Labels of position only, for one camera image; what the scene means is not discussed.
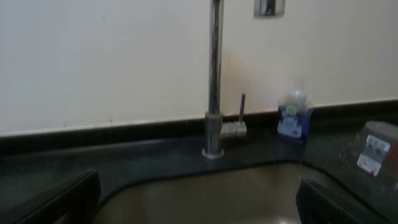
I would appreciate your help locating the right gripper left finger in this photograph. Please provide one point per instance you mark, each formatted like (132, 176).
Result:
(68, 202)

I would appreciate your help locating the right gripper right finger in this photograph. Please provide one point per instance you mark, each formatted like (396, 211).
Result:
(323, 208)

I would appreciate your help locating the blue soap bottle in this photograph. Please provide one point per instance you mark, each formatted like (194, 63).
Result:
(293, 124)

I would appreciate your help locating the steel sink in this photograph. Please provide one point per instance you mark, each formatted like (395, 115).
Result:
(217, 199)

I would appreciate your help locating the steel tap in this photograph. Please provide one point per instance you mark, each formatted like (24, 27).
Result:
(214, 77)

